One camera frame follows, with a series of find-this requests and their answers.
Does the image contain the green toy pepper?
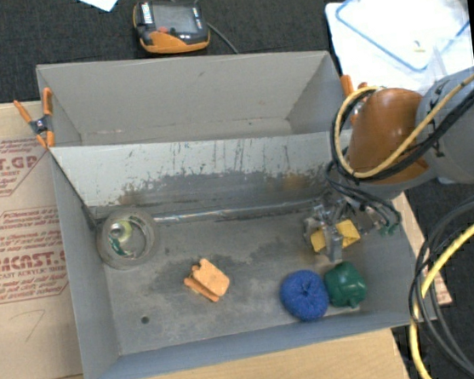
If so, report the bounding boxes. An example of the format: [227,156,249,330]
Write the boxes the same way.
[321,258,371,313]

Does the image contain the orange toy sandwich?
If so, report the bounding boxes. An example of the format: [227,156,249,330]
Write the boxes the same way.
[180,256,233,307]

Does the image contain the blue scrubber ball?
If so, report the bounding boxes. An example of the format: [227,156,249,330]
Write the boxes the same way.
[277,266,333,326]

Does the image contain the yellow block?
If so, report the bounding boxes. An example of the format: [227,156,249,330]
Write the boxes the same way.
[307,218,363,254]

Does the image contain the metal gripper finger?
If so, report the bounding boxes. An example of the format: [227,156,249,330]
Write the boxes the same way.
[300,215,325,245]
[323,224,347,263]

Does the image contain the clear glass jar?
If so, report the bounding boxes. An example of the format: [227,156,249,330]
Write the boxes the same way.
[91,204,163,274]

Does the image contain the brown cardboard board, red print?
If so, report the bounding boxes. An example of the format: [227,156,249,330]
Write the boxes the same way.
[0,49,457,379]

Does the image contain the grey metal bin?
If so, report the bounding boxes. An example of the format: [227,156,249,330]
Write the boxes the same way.
[35,21,431,379]

